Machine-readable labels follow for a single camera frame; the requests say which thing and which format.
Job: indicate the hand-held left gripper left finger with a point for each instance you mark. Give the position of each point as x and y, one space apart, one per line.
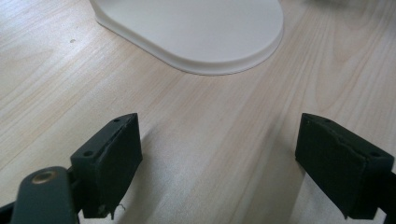
107 165

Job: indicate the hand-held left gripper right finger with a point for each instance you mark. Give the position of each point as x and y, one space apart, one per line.
339 168

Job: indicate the white oval tray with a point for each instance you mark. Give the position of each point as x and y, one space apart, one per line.
199 28

